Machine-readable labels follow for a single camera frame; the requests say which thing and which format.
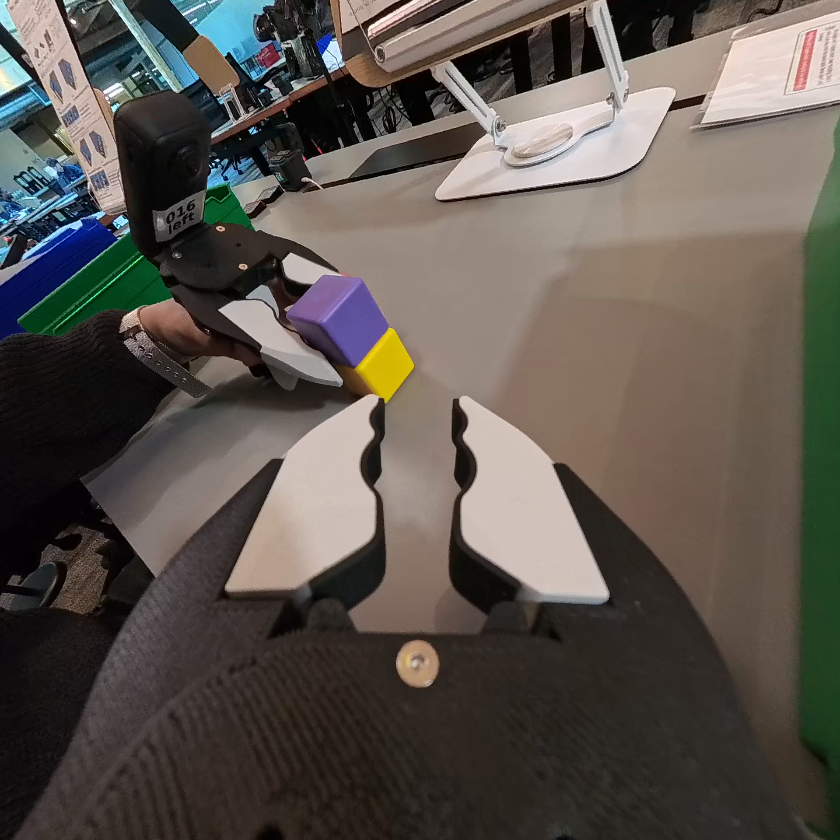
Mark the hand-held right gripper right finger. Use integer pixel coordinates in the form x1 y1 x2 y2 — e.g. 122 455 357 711
449 395 611 618

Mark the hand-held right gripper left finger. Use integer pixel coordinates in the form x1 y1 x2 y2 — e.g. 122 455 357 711
224 395 387 608

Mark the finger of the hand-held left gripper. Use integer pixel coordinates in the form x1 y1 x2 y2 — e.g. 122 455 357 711
218 283 345 392
279 251 342 290

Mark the purple cube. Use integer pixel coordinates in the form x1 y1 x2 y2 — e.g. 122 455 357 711
287 276 389 368

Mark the yellow cube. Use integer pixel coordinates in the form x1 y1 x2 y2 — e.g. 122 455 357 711
335 327 416 403

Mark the green plastic bin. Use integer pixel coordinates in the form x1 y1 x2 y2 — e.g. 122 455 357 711
17 184 253 339
797 121 840 840

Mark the person's left forearm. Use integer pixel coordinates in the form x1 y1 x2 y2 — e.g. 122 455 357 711
0 310 173 578

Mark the black desk mat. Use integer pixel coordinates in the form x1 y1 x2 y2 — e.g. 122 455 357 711
351 141 473 181

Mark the person's left hand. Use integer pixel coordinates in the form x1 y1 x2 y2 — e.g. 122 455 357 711
140 301 265 378

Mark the black charger box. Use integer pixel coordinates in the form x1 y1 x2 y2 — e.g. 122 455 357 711
268 150 309 193

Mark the blue storage bin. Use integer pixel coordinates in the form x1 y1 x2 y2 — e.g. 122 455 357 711
0 217 119 336

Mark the wooden top office table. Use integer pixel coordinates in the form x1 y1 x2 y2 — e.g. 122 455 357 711
210 62 349 132

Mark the document stand with white base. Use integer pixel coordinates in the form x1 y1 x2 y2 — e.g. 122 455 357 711
331 0 677 201
177 20 240 119
10 0 126 214

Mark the black office chair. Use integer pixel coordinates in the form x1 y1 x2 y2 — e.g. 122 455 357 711
0 518 155 614

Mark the person's dark clothed body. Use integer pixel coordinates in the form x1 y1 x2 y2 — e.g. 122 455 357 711
0 607 132 840

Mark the laminated paper sheet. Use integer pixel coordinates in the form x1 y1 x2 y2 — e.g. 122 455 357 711
692 13 840 129

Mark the grey wrist strap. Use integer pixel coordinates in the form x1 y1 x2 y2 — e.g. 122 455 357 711
120 308 211 398

